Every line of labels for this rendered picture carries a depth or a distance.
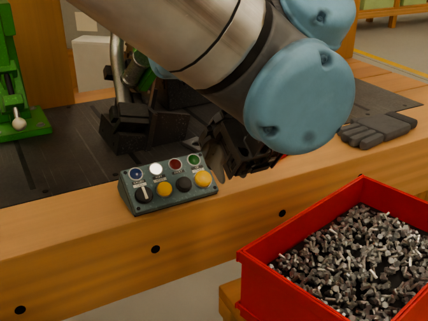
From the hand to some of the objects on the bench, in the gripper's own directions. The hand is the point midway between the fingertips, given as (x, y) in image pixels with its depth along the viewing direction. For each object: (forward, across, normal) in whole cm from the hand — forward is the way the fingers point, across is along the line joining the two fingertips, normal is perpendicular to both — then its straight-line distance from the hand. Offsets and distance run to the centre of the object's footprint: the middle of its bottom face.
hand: (214, 160), depth 73 cm
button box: (+14, -5, -1) cm, 15 cm away
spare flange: (+19, +7, +12) cm, 24 cm away
